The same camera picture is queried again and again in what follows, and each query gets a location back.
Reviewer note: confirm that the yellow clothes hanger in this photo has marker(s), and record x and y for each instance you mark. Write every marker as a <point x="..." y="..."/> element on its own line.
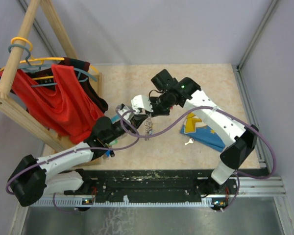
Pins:
<point x="29" y="59"/>

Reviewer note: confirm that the red shirt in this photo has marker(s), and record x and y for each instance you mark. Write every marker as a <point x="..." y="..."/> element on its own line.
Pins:
<point x="66" y="108"/>

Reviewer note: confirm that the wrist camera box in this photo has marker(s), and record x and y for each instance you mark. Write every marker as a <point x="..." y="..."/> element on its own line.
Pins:
<point x="141" y="102"/>
<point x="125" y="110"/>

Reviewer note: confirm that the teal clothes hanger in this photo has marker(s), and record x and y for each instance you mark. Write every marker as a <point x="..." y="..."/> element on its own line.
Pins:
<point x="44" y="76"/>

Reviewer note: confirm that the key tag bunch on blue disc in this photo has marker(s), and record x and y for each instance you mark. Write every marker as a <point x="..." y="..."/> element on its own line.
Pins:
<point x="110" y="153"/>

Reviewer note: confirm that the yellow blue cartoon cloth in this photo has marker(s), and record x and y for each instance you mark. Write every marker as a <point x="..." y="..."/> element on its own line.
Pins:
<point x="195" y="128"/>

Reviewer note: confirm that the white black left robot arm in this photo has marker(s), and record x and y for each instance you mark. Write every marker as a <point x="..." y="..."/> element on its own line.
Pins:
<point x="34" y="178"/>

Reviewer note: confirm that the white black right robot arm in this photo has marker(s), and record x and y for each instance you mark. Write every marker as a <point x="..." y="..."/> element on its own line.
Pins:
<point x="238" y="139"/>

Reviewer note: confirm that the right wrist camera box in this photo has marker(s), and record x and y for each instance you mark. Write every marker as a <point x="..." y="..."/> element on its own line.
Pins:
<point x="141" y="102"/>

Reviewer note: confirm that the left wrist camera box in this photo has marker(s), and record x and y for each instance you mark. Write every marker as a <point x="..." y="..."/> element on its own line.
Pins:
<point x="125" y="110"/>

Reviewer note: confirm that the aluminium frame rail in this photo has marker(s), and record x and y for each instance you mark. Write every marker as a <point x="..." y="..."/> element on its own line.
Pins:
<point x="269" y="77"/>

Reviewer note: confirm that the blue handled key ring disc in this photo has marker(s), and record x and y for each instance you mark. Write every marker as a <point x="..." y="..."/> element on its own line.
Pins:
<point x="115" y="119"/>

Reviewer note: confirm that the loose silver key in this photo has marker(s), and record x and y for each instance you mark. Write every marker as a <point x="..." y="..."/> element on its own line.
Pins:
<point x="190" y="141"/>

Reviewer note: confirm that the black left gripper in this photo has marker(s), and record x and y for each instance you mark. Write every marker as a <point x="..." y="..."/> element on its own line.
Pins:
<point x="138" y="120"/>

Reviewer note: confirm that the steel key ring disc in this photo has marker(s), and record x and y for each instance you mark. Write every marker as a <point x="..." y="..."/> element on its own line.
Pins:
<point x="148" y="126"/>

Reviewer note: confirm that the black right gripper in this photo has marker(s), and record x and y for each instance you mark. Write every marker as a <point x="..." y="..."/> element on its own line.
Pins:
<point x="155" y="113"/>

